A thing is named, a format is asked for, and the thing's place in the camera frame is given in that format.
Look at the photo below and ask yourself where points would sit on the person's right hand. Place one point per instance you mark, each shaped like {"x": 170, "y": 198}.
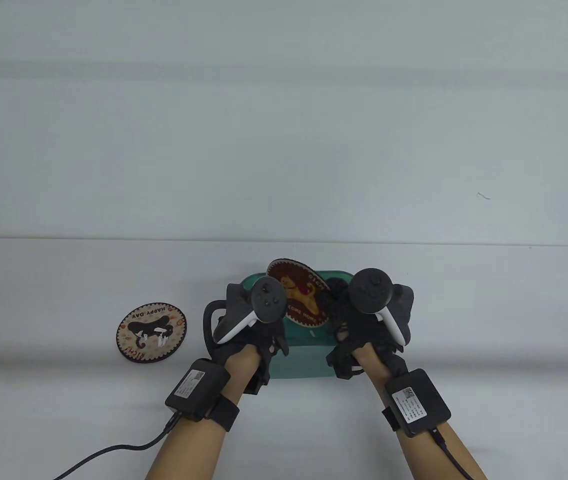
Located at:
{"x": 359, "y": 332}

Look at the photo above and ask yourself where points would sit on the person's left hand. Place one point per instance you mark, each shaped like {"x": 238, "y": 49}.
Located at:
{"x": 274, "y": 345}

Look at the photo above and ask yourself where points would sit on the brown cat coaster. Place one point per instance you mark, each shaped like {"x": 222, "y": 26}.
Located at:
{"x": 299, "y": 295}

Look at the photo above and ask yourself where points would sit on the beige cat coaster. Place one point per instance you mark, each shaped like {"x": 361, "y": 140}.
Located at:
{"x": 151, "y": 320}

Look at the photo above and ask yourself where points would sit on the person's right forearm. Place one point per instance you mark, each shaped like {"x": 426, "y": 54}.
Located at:
{"x": 444, "y": 450}

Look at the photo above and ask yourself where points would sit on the person's left forearm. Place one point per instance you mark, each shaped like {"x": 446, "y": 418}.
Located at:
{"x": 199, "y": 440}

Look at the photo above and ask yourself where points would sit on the green plastic bin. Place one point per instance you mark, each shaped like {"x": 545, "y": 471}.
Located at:
{"x": 304, "y": 357}

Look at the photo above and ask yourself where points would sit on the white and black controller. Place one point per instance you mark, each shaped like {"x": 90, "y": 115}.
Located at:
{"x": 266, "y": 297}
{"x": 371, "y": 290}

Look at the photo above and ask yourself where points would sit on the black sensor box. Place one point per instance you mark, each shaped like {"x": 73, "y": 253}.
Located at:
{"x": 198, "y": 390}
{"x": 418, "y": 402}

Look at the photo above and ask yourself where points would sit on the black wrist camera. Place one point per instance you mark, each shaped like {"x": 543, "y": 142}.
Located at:
{"x": 256, "y": 382}
{"x": 344, "y": 364}

